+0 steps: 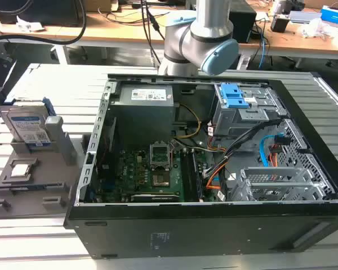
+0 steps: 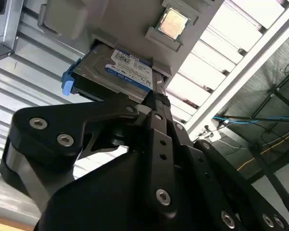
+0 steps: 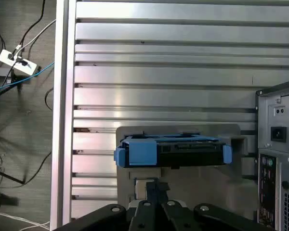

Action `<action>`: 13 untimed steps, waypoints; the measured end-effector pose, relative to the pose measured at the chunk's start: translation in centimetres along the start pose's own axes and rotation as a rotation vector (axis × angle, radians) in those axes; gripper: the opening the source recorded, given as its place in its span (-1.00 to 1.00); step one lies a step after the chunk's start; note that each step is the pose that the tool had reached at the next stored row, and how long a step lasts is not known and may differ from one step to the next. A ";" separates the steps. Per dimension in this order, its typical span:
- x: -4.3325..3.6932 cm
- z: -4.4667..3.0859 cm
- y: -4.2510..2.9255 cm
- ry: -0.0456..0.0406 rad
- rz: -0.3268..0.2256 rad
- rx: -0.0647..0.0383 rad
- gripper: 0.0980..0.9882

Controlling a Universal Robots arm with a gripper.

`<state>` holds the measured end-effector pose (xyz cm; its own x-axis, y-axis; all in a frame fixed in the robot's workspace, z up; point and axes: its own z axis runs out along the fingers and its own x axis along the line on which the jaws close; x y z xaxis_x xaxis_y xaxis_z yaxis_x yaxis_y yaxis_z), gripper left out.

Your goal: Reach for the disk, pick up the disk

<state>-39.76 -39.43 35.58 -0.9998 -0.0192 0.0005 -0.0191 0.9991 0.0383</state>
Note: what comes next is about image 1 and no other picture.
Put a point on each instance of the black monitor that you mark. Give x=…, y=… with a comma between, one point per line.
x=39, y=12

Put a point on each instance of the black RAM stick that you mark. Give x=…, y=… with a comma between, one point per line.
x=197, y=180

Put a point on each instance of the grey flat box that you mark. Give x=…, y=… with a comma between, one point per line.
x=304, y=17

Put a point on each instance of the grey power supply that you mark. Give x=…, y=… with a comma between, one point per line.
x=141, y=118

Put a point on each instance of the grey metal drive cage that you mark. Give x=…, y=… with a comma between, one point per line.
x=231, y=123

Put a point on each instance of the black box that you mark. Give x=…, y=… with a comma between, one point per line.
x=242, y=22

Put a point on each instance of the black PC case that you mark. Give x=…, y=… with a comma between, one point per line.
x=186, y=233

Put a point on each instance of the green motherboard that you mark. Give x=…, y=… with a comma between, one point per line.
x=135, y=174

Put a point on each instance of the hard disk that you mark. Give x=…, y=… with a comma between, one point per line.
x=25, y=123

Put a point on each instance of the silver CPU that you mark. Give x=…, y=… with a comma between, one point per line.
x=19, y=170

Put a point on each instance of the CPU socket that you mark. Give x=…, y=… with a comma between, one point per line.
x=160, y=153

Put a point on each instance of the black graphics card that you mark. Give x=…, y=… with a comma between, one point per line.
x=157, y=197

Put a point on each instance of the dark RAM stick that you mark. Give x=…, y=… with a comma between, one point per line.
x=31, y=187

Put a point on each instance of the white crumpled plastic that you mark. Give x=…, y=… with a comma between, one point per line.
x=316, y=28

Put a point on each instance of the blue plastic drive latch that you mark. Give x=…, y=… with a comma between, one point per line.
x=232, y=97

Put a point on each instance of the white power strip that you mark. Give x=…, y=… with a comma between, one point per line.
x=243, y=62

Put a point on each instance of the grey parts rack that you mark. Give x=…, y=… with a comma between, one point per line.
x=45, y=174

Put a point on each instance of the blue cardboard box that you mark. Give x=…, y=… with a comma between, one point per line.
x=333, y=14

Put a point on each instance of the wooden desk with boxes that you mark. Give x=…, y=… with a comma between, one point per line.
x=293, y=42

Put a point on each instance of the wooden desk with monitor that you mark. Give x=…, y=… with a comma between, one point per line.
x=115, y=31

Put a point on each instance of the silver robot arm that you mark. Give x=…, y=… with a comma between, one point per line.
x=202, y=31

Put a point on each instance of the white crumpled paper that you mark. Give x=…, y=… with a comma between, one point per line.
x=28, y=24

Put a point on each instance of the metal disk bay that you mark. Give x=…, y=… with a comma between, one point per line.
x=270, y=171

